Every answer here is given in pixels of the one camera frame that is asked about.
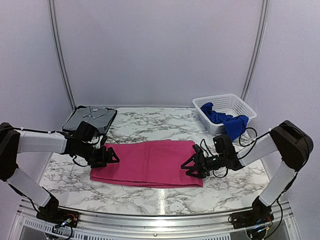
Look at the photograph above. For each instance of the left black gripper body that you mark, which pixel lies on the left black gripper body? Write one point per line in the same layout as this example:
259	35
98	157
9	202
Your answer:
94	157

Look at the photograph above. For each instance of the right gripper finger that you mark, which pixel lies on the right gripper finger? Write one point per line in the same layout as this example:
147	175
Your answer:
200	174
189	164

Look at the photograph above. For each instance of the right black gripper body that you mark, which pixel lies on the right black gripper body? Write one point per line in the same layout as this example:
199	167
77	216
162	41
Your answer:
211	165

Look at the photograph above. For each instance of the pink trousers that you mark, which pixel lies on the pink trousers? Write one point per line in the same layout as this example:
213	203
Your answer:
150	164

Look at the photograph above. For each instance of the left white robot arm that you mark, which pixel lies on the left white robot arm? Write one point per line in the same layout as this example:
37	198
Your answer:
83	142

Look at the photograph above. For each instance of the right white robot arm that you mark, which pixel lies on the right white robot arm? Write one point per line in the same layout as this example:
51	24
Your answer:
278	166

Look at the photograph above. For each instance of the white plastic laundry basket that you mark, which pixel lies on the white plastic laundry basket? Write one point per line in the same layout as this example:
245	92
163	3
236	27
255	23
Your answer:
228	104

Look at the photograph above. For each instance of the folded grey polo shirt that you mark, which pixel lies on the folded grey polo shirt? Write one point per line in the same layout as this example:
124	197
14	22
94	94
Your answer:
99	117

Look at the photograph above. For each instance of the blue garment in basket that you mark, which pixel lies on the blue garment in basket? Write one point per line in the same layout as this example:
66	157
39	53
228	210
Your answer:
234	126

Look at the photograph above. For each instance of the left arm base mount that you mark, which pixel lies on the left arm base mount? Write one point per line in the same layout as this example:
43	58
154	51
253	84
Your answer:
59	216

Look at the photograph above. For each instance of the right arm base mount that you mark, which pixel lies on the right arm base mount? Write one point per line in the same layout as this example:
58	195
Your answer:
256	216

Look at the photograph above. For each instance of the aluminium front frame rail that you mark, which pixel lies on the aluminium front frame rail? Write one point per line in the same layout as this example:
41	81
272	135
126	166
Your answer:
110	226

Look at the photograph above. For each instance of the right aluminium corner post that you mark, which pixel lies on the right aluminium corner post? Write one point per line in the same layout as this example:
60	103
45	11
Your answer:
262	23

